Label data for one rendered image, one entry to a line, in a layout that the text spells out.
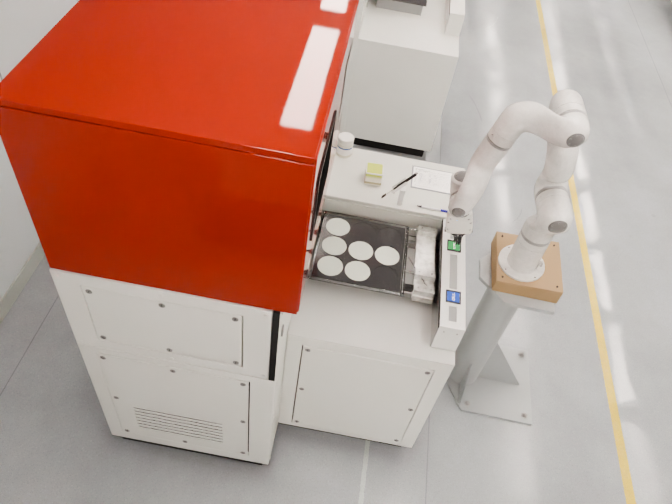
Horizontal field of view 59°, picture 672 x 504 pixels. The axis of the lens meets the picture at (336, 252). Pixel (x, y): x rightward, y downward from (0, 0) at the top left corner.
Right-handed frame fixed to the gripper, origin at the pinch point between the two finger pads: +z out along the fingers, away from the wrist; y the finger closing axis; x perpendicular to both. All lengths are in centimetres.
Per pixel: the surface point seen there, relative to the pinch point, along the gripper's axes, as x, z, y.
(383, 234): 5.5, 4.8, -29.9
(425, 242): 7.3, 10.4, -12.7
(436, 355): -43.0, 18.0, -6.5
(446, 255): -5.5, 4.1, -4.1
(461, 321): -36.2, 5.5, 1.8
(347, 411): -46, 62, -43
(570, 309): 61, 118, 72
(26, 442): -72, 64, -182
